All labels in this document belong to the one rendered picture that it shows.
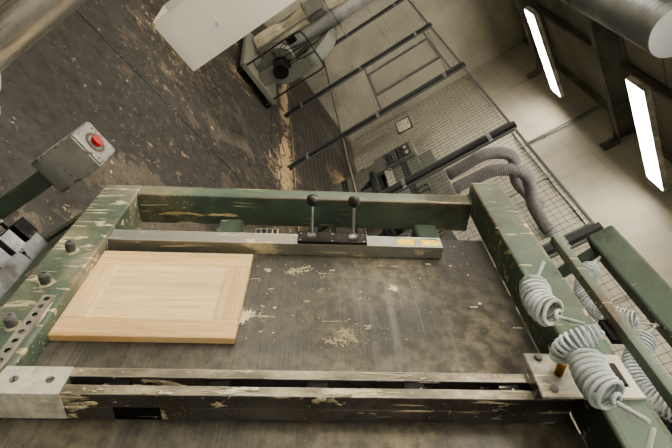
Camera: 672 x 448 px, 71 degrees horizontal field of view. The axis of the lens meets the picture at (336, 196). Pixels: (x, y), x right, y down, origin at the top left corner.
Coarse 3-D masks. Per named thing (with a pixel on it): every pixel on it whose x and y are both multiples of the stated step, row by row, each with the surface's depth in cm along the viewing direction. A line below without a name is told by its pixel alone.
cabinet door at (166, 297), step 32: (128, 256) 128; (160, 256) 129; (192, 256) 130; (224, 256) 130; (96, 288) 117; (128, 288) 118; (160, 288) 118; (192, 288) 119; (224, 288) 119; (64, 320) 107; (96, 320) 107; (128, 320) 108; (160, 320) 108; (192, 320) 109; (224, 320) 109
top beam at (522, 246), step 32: (480, 192) 153; (480, 224) 148; (512, 224) 137; (512, 256) 124; (544, 256) 123; (512, 288) 123; (544, 352) 105; (608, 352) 95; (576, 416) 92; (608, 416) 82
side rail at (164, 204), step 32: (160, 192) 153; (192, 192) 154; (224, 192) 155; (256, 192) 156; (288, 192) 157; (320, 192) 158; (352, 192) 159; (256, 224) 158; (288, 224) 159; (320, 224) 159; (384, 224) 160; (416, 224) 160; (448, 224) 160
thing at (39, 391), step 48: (576, 336) 85; (0, 384) 85; (48, 384) 86; (96, 384) 89; (144, 384) 89; (192, 384) 90; (240, 384) 90; (288, 384) 90; (336, 384) 90; (384, 384) 91; (432, 384) 91; (480, 384) 91; (528, 384) 92
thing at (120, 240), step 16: (112, 240) 132; (128, 240) 132; (144, 240) 132; (160, 240) 132; (176, 240) 132; (192, 240) 133; (208, 240) 133; (224, 240) 133; (240, 240) 134; (256, 240) 134; (272, 240) 134; (288, 240) 135; (368, 240) 137; (384, 240) 137; (416, 240) 138; (368, 256) 136; (384, 256) 136; (400, 256) 136; (416, 256) 137; (432, 256) 137
